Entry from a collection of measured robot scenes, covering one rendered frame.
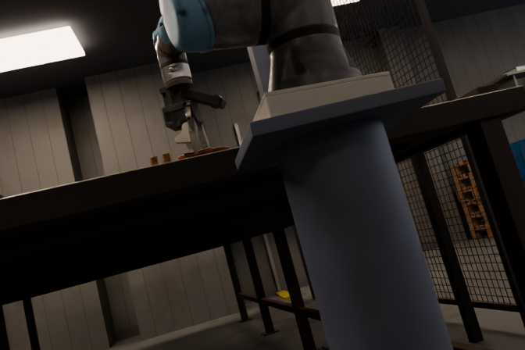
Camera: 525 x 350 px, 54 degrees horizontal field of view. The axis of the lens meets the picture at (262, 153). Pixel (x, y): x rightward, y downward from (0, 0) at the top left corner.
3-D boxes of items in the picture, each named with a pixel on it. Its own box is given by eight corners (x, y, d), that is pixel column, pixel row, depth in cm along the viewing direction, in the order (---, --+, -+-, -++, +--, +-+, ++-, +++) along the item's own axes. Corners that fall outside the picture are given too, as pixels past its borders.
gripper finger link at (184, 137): (179, 159, 128) (176, 130, 133) (201, 153, 127) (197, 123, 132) (173, 153, 125) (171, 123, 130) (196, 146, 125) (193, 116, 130)
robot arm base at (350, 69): (382, 76, 75) (366, 15, 77) (286, 89, 71) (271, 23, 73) (341, 107, 90) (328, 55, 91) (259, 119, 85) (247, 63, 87)
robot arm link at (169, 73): (192, 68, 140) (183, 58, 132) (196, 83, 139) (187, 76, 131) (166, 76, 141) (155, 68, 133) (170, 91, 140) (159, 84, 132)
